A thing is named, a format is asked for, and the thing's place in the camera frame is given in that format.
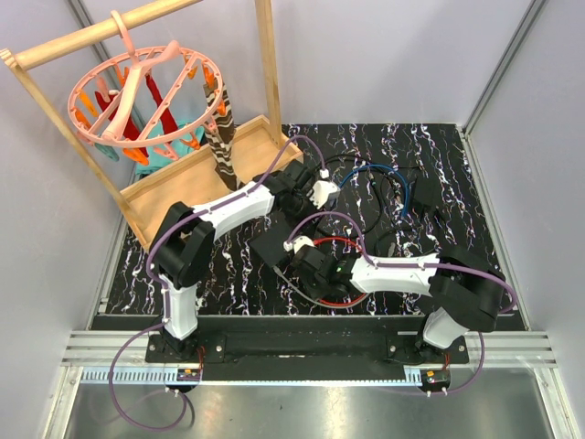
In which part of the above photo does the red ethernet cable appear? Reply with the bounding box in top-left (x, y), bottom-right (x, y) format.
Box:
top-left (310, 236), bottom-right (371, 308)

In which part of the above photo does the grey ethernet cable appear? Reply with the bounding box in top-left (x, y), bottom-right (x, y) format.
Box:
top-left (272, 236), bottom-right (397, 306)

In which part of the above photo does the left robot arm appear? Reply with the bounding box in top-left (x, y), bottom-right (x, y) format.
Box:
top-left (146, 160), bottom-right (316, 362)

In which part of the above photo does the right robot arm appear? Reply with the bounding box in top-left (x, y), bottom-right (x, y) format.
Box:
top-left (291, 240), bottom-right (505, 365)

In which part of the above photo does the black marble pattern mat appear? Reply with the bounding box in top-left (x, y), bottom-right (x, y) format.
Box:
top-left (89, 123), bottom-right (531, 333)

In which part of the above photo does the brown striped sock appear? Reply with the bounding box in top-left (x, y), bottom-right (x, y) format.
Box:
top-left (205, 85), bottom-right (242, 191)

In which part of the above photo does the teal cloth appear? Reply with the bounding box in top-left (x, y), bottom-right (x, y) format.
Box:
top-left (98, 119), bottom-right (205, 177)

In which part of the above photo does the red sock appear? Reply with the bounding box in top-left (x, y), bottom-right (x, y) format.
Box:
top-left (96, 72), bottom-right (177, 148)

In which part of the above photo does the black power adapter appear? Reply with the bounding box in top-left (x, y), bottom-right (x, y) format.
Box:
top-left (410, 177), bottom-right (446, 220)

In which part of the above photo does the wooden drying rack stand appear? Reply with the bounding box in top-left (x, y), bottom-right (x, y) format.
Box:
top-left (0, 0), bottom-right (304, 251)

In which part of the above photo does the pink round clip hanger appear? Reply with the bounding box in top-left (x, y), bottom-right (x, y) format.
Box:
top-left (68, 11), bottom-right (224, 165)

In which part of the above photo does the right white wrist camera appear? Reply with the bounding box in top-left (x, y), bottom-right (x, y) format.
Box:
top-left (283, 235), bottom-right (314, 253)

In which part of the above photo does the black ethernet cable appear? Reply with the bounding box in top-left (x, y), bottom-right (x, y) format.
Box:
top-left (319, 155), bottom-right (426, 239)

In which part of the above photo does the blue ethernet cable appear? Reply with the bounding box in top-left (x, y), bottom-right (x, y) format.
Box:
top-left (340, 163), bottom-right (410, 216)

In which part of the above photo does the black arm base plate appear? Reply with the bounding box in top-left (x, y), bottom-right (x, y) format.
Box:
top-left (145, 331), bottom-right (469, 382)

